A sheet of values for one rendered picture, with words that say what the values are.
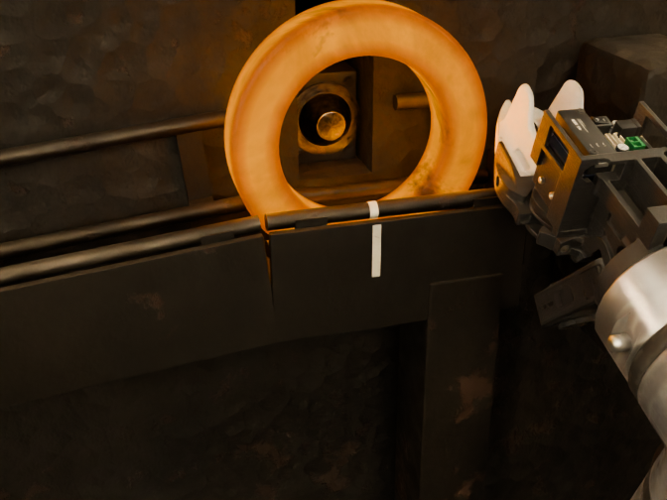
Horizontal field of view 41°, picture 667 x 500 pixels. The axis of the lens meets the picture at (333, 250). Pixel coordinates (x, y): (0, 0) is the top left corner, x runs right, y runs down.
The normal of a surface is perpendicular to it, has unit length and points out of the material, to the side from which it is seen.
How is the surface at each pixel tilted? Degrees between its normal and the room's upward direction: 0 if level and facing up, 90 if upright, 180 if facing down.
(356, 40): 90
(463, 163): 90
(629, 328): 90
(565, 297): 92
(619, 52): 22
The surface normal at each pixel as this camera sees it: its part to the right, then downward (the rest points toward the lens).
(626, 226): -0.96, 0.12
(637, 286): -0.74, -0.32
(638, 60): -0.37, -0.79
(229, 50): 0.27, 0.42
